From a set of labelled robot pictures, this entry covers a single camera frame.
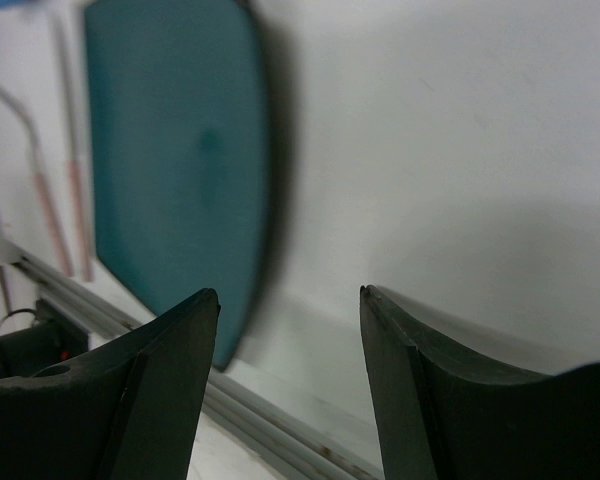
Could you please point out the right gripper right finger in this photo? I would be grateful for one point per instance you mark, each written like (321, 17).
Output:
(445, 411)

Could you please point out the dark teal square plate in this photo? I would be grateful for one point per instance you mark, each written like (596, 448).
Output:
(181, 153)

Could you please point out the pink handled fork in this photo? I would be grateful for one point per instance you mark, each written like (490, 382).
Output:
(41, 184)

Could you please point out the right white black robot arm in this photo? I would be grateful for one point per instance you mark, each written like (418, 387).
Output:
(130, 408)

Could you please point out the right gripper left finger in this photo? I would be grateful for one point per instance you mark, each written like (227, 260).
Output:
(145, 395)

